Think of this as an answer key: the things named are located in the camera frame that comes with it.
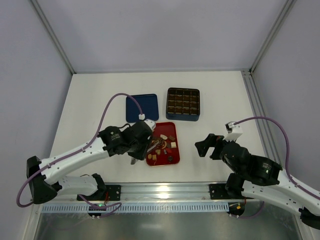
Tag white oval chocolate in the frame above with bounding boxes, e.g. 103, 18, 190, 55
160, 134, 168, 140

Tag metal serving tongs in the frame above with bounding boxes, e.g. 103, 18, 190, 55
130, 139, 165, 166

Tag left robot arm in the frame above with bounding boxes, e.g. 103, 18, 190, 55
26, 119, 156, 205

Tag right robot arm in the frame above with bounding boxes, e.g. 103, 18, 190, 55
194, 133, 320, 229

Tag milk brown rectangular chocolate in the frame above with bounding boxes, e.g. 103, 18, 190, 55
168, 135, 175, 141

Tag blue chocolate tin box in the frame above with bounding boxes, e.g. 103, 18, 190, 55
165, 87, 201, 122

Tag red lacquer tray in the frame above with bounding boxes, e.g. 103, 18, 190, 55
146, 122, 180, 167

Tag blue tin lid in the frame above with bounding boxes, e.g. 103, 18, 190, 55
125, 93, 159, 124

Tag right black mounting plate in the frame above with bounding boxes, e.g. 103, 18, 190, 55
208, 183, 245, 200

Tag black mounting plate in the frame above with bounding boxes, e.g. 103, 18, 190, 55
208, 183, 245, 200
82, 184, 122, 202

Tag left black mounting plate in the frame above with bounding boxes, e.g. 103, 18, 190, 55
82, 184, 122, 202

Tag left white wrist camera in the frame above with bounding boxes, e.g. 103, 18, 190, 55
138, 113, 156, 131

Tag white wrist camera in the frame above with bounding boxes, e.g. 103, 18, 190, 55
138, 113, 156, 131
223, 121, 243, 142

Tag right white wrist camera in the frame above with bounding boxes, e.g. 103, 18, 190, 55
223, 121, 243, 142

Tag aluminium front rail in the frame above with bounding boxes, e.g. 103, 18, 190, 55
31, 181, 256, 204

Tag slotted cable duct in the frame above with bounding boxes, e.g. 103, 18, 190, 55
41, 202, 229, 214

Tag right aluminium side rail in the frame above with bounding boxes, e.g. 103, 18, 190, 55
241, 70, 282, 165

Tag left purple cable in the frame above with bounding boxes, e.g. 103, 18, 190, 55
16, 92, 145, 217

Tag purple cable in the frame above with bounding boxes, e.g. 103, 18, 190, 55
16, 92, 145, 217
233, 116, 320, 195

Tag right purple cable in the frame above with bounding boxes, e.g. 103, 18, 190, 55
233, 116, 320, 195

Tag right aluminium corner post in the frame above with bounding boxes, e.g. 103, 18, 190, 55
249, 0, 297, 74

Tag aluminium corner post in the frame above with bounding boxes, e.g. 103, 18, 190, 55
249, 0, 297, 74
28, 0, 76, 75

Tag left aluminium corner post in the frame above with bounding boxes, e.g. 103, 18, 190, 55
28, 0, 76, 75

